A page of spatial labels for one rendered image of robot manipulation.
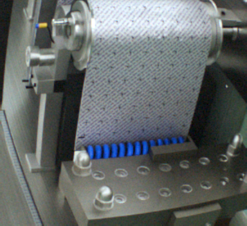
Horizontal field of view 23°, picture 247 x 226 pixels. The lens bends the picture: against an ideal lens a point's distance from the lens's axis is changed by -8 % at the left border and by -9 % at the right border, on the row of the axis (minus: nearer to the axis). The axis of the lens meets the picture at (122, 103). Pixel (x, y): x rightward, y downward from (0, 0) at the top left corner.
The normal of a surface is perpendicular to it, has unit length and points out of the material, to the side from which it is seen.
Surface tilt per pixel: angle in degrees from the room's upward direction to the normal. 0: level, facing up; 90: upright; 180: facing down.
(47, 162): 90
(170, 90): 90
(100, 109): 90
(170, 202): 0
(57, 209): 0
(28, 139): 0
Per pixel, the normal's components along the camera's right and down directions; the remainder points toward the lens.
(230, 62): -0.93, 0.07
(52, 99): 0.32, 0.59
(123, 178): 0.16, -0.81
